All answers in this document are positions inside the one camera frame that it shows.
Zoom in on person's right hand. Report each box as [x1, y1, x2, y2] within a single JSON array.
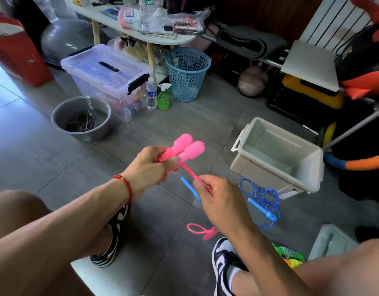
[[192, 174, 259, 244]]

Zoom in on person's left hand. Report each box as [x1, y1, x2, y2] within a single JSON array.
[[120, 145, 182, 201]]

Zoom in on blue jump rope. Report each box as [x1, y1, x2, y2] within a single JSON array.
[[180, 176, 281, 231]]

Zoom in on pink jump rope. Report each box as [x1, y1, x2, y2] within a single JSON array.
[[157, 133, 220, 241]]

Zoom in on white plastic bin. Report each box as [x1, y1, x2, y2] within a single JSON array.
[[229, 117, 325, 200]]

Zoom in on green jump rope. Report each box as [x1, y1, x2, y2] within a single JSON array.
[[272, 243, 307, 261]]

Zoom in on yellow rope orange handles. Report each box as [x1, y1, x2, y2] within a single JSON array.
[[283, 258, 304, 269]]

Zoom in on person's left forearm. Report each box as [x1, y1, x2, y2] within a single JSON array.
[[0, 178, 131, 296]]

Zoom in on person's right forearm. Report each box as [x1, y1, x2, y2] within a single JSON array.
[[229, 225, 320, 296]]

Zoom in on white bin lid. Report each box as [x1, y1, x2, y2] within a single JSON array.
[[308, 224, 359, 261]]

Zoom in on person's left leg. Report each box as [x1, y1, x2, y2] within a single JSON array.
[[0, 190, 116, 296]]

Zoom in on person's leg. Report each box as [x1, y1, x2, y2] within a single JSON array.
[[229, 237, 379, 296], [0, 190, 116, 296]]

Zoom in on person's right leg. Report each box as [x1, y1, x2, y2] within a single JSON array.
[[229, 237, 379, 296]]

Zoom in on black white right shoe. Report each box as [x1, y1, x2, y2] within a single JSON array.
[[212, 237, 249, 296]]

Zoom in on black white shoe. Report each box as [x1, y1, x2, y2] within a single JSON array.
[[212, 237, 249, 296], [90, 203, 131, 268]]

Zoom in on green spray bottle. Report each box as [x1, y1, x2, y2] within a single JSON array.
[[156, 83, 173, 111]]

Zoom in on small plastic water bottle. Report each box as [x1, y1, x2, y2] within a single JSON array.
[[145, 77, 159, 111]]

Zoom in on black white left shoe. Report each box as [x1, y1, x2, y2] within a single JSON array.
[[90, 203, 131, 268]]

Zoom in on grey metal basin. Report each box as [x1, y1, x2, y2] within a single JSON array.
[[51, 96, 113, 143]]

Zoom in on blue mesh plastic basket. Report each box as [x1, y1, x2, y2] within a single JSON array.
[[164, 47, 212, 103]]

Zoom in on clear bin with black latches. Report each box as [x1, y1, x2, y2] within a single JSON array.
[[60, 44, 151, 123]]

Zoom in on brown ball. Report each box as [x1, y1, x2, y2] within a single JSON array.
[[237, 65, 270, 98]]

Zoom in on yellow black case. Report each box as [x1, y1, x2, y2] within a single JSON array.
[[282, 74, 346, 110]]

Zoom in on multicoloured hula hoop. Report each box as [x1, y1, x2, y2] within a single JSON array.
[[322, 120, 379, 171]]

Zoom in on white metal pole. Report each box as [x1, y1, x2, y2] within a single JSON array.
[[323, 104, 379, 150]]

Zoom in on pink white packet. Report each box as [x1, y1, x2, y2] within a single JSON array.
[[118, 6, 142, 30]]

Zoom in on grey exercise ball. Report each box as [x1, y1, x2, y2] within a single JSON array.
[[40, 18, 94, 67]]

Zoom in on clear plastic bag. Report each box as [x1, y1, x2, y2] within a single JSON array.
[[168, 9, 210, 36]]

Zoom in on white round table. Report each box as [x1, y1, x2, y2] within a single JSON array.
[[65, 0, 196, 81]]

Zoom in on grey flat board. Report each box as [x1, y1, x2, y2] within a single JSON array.
[[280, 40, 341, 93]]

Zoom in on grey folded mat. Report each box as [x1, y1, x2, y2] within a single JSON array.
[[214, 23, 289, 59]]

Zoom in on red bag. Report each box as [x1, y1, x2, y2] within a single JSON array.
[[0, 14, 55, 88]]

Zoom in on white plastic bag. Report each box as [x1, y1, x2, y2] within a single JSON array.
[[29, 0, 73, 22]]

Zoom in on black red inflatable toy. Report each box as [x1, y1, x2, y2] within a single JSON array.
[[335, 0, 379, 100]]

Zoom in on white radiator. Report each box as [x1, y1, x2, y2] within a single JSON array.
[[298, 0, 375, 53]]

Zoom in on red string bracelet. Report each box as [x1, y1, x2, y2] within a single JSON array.
[[112, 174, 134, 205]]

